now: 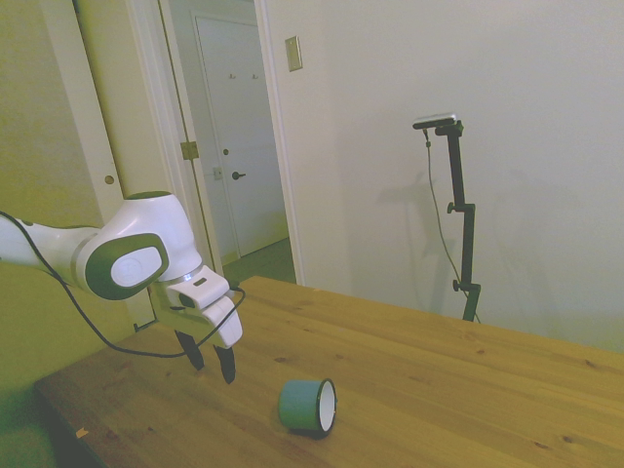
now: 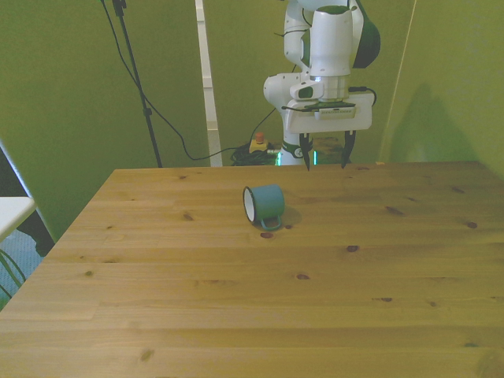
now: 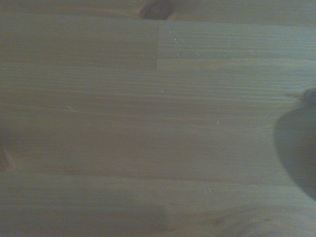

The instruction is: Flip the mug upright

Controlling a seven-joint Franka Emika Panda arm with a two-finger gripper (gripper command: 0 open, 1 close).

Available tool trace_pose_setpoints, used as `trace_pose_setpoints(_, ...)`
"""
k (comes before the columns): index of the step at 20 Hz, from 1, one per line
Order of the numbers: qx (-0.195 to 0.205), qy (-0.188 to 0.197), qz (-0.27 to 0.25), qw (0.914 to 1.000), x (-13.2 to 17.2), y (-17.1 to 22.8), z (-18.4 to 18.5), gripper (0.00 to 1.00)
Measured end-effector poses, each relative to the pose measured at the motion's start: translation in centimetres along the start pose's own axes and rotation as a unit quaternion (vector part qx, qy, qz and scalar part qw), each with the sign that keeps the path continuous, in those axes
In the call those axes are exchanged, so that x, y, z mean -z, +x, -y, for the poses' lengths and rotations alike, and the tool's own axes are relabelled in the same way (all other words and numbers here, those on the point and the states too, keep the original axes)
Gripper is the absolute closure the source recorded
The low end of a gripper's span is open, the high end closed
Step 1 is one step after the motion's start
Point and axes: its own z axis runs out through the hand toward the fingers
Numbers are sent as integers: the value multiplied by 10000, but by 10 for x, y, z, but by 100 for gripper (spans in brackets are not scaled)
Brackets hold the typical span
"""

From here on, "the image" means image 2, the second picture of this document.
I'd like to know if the short black camera cable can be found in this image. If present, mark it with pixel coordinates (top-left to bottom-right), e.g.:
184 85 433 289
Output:
347 85 378 108

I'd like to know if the coiled black cable bundle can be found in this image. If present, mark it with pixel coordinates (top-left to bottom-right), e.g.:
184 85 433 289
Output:
230 143 283 167

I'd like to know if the long black cable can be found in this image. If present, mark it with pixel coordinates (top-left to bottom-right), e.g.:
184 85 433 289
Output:
100 0 278 161

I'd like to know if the black tripod stand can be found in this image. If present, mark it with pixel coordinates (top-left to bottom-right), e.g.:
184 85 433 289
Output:
112 0 164 169

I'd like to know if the white side table top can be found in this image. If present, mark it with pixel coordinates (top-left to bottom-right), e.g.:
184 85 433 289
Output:
0 196 37 242

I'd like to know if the teal enamel mug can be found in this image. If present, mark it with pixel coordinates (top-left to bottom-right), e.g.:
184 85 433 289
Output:
242 183 286 232

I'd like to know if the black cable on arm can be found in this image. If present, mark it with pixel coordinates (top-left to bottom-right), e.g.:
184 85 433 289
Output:
274 3 313 74

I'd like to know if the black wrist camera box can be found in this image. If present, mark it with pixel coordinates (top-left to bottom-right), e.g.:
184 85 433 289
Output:
281 99 358 120

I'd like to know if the grey slanted frame bar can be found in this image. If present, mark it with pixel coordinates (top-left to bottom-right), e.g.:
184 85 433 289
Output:
0 137 57 255

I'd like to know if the yellow emergency stop button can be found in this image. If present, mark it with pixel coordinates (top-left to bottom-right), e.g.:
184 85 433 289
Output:
249 132 270 155

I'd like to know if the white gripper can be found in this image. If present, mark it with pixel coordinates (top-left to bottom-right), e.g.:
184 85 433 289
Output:
283 92 373 172

